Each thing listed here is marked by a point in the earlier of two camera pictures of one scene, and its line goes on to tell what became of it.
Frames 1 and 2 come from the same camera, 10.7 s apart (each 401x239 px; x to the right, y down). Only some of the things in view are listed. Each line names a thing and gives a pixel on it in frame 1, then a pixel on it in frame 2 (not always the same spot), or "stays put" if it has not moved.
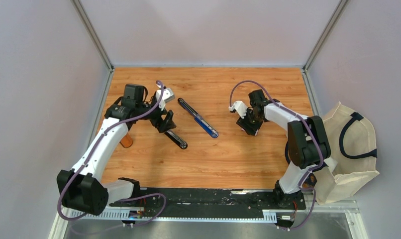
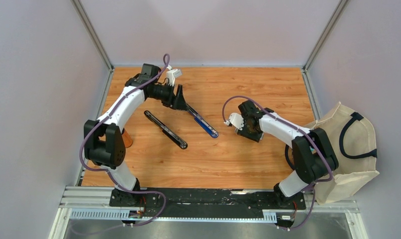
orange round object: [127, 141] stays put
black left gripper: [163, 125] -> [176, 102]
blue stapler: [206, 127] stays put
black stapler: [176, 139] stays put
